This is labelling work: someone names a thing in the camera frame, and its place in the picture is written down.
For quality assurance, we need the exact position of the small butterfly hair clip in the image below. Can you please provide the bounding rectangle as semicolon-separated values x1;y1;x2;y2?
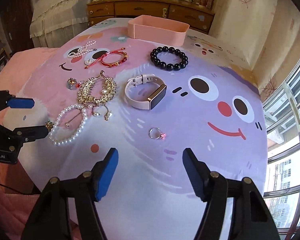
66;78;77;90

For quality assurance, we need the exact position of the large white pearl bracelet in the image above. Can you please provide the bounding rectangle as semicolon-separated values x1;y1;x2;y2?
44;103;88;146

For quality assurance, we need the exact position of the small pearl necklace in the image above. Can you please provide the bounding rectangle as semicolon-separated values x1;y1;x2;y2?
66;39;97;59

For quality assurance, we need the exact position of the gold ornate hair crown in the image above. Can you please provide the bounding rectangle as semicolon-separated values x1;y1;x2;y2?
77;70;117;121

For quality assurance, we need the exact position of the pink smart watch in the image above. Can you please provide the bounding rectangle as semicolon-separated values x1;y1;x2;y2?
125;74;167;111

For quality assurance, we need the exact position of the black bead bracelet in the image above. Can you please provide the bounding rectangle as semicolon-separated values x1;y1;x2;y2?
149;45;189;72

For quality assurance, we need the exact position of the pink blanket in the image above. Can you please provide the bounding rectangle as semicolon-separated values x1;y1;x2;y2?
0;48;57;239

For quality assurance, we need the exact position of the white lace cover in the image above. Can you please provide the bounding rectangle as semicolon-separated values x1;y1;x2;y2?
30;0;92;48

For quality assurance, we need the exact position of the cartoon printed table mat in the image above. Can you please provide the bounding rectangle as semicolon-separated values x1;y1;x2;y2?
5;18;267;239

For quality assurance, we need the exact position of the pink storage tray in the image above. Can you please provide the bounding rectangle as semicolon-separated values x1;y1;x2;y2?
128;15;190;47

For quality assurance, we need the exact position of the floral cream curtain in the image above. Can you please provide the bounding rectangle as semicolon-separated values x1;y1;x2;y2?
209;0;300;101

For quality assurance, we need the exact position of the wooden desk with drawers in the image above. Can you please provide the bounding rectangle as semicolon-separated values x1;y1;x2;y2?
87;0;214;34

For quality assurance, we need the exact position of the silver ring pink stone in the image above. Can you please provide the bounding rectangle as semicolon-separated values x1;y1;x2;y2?
148;127;166;140

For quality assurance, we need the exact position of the red string bracelet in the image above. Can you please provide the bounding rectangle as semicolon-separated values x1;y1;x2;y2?
84;47;128;69

